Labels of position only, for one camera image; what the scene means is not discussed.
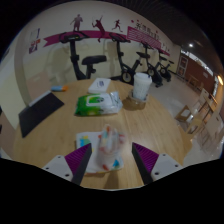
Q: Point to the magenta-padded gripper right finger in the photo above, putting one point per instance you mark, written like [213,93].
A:
[164,164]

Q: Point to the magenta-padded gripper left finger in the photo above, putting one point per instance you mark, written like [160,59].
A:
[60,165]

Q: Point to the colourful printed towel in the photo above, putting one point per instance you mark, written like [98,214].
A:
[108,146]

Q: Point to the black flat mat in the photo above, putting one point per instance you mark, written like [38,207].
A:
[38,113]

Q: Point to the group of wooden chairs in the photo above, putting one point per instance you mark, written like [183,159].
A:
[203,113]

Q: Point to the green wet wipes pack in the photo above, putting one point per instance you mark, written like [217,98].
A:
[96,104]

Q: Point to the blue and orange tube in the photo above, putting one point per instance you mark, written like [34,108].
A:
[59,88]

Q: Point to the wooden chair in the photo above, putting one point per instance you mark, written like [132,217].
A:
[36,86]

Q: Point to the white flat box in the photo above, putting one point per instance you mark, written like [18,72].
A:
[99,85]

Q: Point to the black exercise bike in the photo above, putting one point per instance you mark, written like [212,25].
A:
[74,56]
[155,73]
[126,75]
[165,71]

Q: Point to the wall poster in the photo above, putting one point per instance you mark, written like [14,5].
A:
[34,41]

